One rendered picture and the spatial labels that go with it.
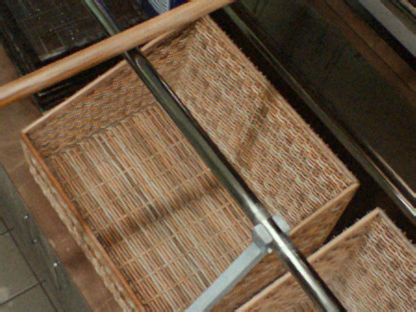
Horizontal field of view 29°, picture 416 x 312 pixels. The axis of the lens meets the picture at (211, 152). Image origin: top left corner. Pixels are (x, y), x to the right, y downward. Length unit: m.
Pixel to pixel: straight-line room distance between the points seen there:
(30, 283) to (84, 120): 0.70
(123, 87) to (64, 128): 0.16
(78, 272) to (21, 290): 0.66
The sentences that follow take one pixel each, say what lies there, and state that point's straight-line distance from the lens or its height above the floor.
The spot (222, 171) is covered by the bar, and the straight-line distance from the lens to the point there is 1.21.
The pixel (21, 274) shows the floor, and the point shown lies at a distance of 2.45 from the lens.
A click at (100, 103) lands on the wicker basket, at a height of 0.70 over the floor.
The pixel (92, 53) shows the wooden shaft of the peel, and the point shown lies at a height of 1.21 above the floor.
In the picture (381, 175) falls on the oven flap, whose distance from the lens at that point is 1.51.
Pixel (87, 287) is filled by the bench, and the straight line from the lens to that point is 1.77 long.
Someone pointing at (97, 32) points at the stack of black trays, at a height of 0.78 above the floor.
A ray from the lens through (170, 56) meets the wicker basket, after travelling 1.89.
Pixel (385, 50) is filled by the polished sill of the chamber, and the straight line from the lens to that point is 1.40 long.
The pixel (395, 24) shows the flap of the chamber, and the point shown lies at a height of 1.41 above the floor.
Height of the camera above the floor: 2.19
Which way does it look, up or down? 56 degrees down
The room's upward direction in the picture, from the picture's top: 5 degrees clockwise
